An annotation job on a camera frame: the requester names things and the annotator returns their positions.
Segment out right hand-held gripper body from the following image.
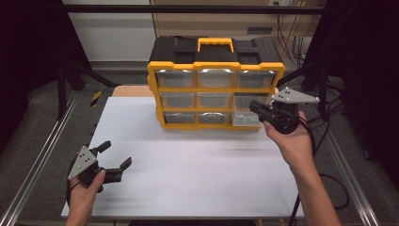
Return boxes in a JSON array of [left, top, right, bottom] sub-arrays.
[[266, 87, 321, 136]]

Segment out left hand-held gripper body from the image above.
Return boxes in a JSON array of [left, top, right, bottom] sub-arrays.
[[67, 145, 123, 193]]

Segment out clear plastic drawer bin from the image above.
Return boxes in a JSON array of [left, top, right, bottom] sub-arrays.
[[230, 104, 265, 128]]

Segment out yellow black organizer cabinet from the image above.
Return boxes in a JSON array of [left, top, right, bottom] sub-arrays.
[[147, 36, 287, 132]]

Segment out person's right hand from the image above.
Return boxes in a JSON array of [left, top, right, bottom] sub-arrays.
[[263, 110, 316, 171]]

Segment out person's left hand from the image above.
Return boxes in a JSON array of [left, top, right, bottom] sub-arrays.
[[67, 169, 107, 215]]

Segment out black metal stand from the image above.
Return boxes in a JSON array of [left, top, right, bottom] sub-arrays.
[[277, 60, 331, 121], [56, 58, 122, 121]]

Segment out black curtain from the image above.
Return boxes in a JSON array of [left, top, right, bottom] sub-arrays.
[[309, 0, 399, 182], [0, 0, 92, 153]]

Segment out black horizontal bar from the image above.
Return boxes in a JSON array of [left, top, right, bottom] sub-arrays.
[[61, 4, 327, 15]]

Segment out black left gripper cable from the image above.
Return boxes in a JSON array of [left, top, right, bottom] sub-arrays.
[[64, 182, 80, 206]]

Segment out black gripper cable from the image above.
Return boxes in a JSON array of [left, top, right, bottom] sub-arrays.
[[64, 182, 80, 206], [287, 116, 350, 226]]

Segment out black floor cables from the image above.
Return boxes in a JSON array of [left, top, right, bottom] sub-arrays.
[[305, 76, 346, 158]]

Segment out aluminium frame rail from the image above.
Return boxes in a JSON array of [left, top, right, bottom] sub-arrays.
[[0, 90, 80, 226], [309, 103, 381, 226]]

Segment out bundle of hanging cables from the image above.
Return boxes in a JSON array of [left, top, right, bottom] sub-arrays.
[[275, 12, 311, 68]]

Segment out grey wall label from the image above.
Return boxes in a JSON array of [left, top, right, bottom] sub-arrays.
[[247, 26, 274, 35]]

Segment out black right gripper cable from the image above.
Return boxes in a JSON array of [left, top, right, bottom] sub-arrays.
[[287, 116, 350, 226]]

